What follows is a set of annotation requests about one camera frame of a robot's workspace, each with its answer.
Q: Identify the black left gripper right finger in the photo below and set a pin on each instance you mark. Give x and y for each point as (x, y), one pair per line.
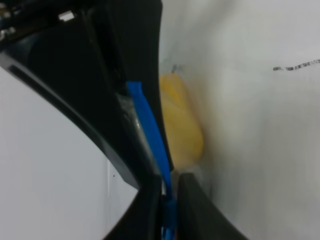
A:
(197, 217)

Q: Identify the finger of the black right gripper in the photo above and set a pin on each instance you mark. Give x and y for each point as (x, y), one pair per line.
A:
(135, 26)

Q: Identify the clear zip bag blue zipper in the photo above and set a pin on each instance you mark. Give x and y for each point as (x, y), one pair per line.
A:
(155, 142)

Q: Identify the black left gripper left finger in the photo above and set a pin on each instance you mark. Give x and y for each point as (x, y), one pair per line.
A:
(143, 219)

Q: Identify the yellow lemon fruit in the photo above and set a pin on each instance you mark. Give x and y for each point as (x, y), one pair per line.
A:
(183, 130)

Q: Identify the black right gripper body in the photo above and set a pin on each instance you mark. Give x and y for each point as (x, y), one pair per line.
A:
(52, 47)

